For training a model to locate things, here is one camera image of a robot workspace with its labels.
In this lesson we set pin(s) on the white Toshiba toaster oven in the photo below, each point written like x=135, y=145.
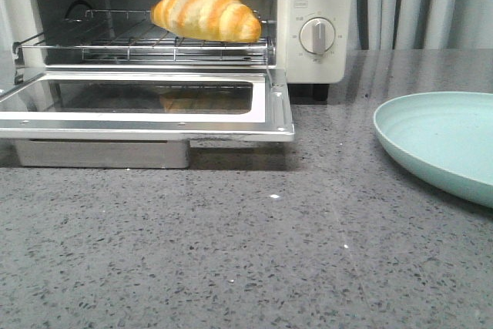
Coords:
x=300, y=66

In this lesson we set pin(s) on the grey curtain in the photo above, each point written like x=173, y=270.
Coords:
x=423, y=1

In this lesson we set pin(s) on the oven door with glass window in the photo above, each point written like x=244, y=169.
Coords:
x=118, y=116

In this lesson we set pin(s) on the lower oven timer knob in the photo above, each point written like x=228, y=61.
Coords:
x=317, y=35

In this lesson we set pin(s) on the croissant bread roll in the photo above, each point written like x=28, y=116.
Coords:
x=210, y=20

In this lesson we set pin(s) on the light green plate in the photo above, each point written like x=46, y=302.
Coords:
x=443, y=138

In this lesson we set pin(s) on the metal wire oven rack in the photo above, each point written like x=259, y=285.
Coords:
x=119, y=37

